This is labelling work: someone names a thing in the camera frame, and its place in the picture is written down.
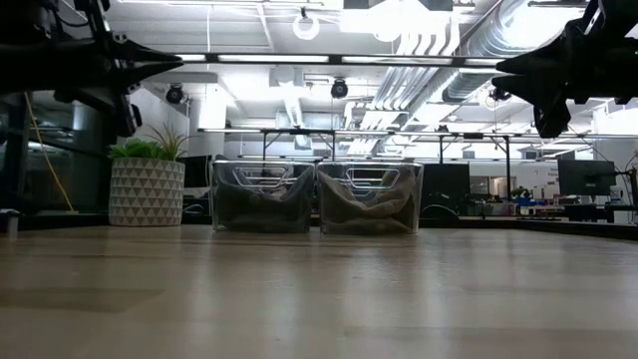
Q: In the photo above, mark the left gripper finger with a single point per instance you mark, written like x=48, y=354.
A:
x=139, y=71
x=144, y=54

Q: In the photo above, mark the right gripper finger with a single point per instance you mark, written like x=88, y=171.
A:
x=533, y=87
x=538, y=60

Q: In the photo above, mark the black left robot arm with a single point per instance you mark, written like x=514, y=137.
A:
x=40, y=60

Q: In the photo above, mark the black computer monitor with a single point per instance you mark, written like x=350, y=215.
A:
x=585, y=177
x=446, y=187
x=198, y=172

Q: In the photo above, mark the succulent in white patterned pot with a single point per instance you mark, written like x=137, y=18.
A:
x=147, y=194

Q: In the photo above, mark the clear plastic bin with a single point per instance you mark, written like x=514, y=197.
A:
x=331, y=167
x=224, y=167

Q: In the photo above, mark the black shelving unit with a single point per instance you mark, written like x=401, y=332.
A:
x=15, y=159

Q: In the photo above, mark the black overhead light bar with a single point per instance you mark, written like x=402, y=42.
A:
x=334, y=59

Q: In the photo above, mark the black ceiling camera cluster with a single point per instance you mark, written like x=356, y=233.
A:
x=499, y=95

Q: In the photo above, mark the black metal gantry frame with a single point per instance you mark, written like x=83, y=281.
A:
x=299, y=131

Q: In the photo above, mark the small white post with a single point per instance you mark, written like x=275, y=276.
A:
x=11, y=222

